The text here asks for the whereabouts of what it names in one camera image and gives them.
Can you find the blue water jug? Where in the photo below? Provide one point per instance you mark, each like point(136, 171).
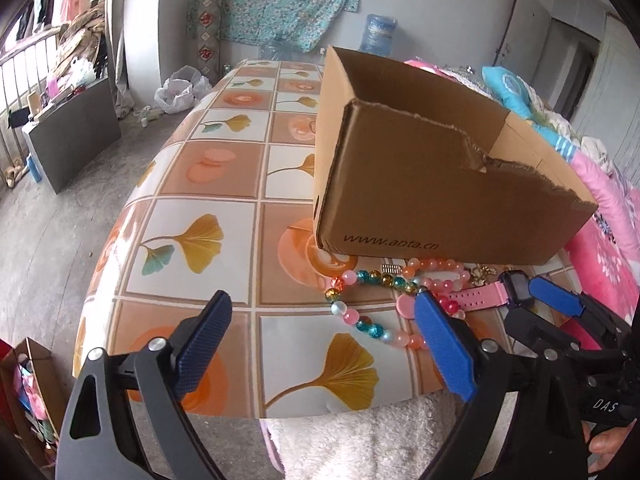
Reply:
point(377, 37)

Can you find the grey cabinet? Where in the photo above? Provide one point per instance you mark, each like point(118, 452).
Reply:
point(73, 134)

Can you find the brown cardboard box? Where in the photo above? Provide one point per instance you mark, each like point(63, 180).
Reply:
point(408, 164)

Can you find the white plastic bag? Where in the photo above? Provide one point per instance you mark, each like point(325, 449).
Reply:
point(182, 90)

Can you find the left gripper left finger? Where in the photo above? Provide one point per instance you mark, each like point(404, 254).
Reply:
point(99, 438)

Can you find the pink strap smartwatch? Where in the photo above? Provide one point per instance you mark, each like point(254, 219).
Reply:
point(480, 295)

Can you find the gold clover earring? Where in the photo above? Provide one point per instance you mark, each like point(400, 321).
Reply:
point(481, 275)

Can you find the white fluffy towel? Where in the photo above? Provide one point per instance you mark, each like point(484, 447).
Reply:
point(394, 441)

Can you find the red patterned rolled mat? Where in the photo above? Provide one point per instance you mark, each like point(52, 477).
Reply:
point(208, 21)

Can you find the pink floral quilt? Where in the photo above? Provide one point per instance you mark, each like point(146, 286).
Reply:
point(605, 251)

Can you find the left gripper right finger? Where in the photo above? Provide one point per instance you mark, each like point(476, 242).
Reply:
point(544, 439)

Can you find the blue floral pillow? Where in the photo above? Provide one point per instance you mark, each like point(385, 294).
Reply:
point(520, 98)

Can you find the ginkgo pattern tablecloth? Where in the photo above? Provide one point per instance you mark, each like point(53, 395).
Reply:
point(227, 205)

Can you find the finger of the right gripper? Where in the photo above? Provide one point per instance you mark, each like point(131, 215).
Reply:
point(525, 326)
point(598, 321)

